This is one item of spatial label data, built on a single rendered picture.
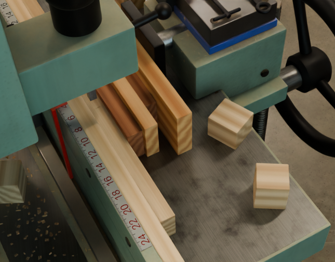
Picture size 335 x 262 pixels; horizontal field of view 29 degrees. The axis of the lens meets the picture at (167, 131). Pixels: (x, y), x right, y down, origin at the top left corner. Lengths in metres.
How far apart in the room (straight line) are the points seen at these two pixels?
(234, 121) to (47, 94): 0.22
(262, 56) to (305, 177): 1.04
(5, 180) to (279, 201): 0.35
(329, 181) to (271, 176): 1.16
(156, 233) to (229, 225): 0.10
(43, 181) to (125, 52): 0.27
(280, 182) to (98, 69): 0.23
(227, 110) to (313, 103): 1.26
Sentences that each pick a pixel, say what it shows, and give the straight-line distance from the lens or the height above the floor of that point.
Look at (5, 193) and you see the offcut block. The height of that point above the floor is 0.82.
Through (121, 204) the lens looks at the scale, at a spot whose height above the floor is 0.96.
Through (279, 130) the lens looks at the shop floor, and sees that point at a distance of 1.95.
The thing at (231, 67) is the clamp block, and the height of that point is 0.93.
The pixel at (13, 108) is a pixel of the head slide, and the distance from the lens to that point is 0.64.
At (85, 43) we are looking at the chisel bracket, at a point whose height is 1.07.
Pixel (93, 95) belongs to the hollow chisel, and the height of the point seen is 0.96.
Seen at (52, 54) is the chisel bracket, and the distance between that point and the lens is 0.67.
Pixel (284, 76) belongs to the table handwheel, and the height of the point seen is 0.83.
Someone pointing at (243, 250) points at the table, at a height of 0.90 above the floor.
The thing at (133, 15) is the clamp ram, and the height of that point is 1.00.
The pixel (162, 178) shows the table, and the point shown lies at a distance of 0.76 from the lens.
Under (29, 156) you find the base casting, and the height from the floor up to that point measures 0.80.
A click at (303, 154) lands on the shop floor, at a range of 1.91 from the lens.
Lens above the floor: 1.54
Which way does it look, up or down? 53 degrees down
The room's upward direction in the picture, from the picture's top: 3 degrees counter-clockwise
